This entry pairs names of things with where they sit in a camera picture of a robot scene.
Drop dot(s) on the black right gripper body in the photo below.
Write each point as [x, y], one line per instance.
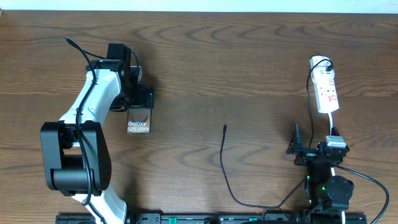
[306, 155]

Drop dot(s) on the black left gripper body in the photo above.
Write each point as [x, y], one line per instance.
[138, 99]

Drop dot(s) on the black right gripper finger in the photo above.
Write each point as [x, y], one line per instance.
[334, 132]
[295, 145]

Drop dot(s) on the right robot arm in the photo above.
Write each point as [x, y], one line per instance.
[328, 194]

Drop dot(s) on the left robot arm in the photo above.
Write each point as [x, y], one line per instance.
[76, 157]

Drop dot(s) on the white power strip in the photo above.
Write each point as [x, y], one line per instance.
[325, 90]

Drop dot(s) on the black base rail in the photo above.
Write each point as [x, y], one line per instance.
[156, 218]

